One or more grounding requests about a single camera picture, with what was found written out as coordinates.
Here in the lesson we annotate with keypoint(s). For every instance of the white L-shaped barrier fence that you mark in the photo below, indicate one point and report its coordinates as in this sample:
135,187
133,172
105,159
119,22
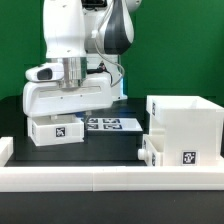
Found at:
47,179

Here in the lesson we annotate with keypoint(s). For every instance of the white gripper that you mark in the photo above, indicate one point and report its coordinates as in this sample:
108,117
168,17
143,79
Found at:
47,98

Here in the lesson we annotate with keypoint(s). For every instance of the white drawer cabinet box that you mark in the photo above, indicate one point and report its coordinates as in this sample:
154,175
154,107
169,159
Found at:
186,129

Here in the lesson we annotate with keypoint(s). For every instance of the fiducial marker sheet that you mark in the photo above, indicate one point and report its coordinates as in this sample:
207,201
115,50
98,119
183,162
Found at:
113,124

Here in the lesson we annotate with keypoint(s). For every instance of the white drawer with knob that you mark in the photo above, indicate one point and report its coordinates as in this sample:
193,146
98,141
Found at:
149,154

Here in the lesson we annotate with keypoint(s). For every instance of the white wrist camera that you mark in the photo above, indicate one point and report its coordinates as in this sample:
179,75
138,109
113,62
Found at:
45,72

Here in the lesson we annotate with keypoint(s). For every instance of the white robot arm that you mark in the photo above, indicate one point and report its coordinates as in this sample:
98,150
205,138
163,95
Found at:
74,30

